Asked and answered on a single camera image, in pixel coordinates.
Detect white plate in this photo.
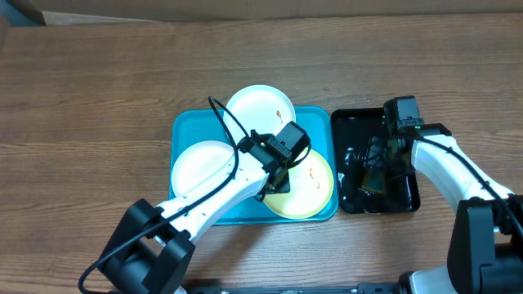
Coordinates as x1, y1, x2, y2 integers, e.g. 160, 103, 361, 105
171, 140, 234, 198
226, 85, 296, 135

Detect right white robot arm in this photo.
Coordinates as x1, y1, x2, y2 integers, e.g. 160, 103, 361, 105
358, 124, 522, 293

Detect white plate left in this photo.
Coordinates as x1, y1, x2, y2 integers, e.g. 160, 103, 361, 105
171, 140, 234, 198

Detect green yellow sponge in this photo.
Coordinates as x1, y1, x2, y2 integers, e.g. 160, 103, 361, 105
360, 167, 385, 194

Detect white plate top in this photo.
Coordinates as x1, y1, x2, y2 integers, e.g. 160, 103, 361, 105
226, 85, 296, 135

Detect cardboard sheet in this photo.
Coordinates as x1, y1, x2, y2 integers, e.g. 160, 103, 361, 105
5, 0, 522, 25

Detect yellow plate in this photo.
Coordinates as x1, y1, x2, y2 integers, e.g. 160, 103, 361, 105
263, 149, 334, 220

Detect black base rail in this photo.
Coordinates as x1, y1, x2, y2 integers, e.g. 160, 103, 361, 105
185, 283, 408, 294

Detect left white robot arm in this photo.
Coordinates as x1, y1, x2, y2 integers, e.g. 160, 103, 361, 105
93, 122, 310, 293

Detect black water tray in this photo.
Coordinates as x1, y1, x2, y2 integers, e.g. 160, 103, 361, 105
331, 108, 421, 214

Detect teal plastic tray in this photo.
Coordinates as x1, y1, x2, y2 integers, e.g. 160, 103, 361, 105
170, 105, 336, 225

